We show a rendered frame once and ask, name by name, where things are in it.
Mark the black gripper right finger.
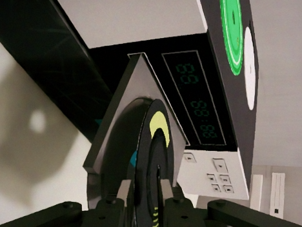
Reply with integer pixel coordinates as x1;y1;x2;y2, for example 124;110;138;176
157;179;302;227

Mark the white disc with centre hole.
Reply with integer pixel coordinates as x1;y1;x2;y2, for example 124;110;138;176
244;27;255;109

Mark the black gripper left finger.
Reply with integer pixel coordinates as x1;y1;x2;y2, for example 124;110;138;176
0;180;135;227

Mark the green round disc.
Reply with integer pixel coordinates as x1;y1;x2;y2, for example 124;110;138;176
220;0;243;75

